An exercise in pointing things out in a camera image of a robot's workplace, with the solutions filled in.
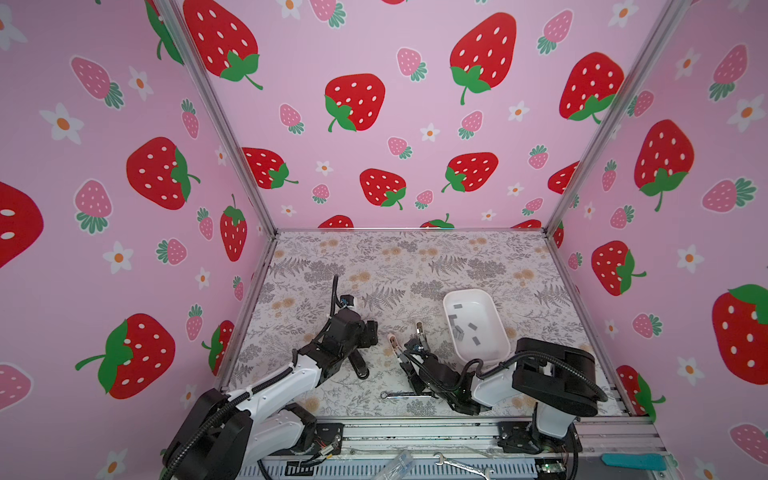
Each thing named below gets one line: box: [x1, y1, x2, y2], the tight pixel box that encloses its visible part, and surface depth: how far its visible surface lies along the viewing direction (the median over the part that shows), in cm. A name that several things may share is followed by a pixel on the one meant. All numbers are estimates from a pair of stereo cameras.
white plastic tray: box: [443, 289, 511, 363], surface depth 96 cm
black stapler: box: [348, 348, 370, 379], surface depth 86 cm
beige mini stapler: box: [416, 321, 429, 350], surface depth 92 cm
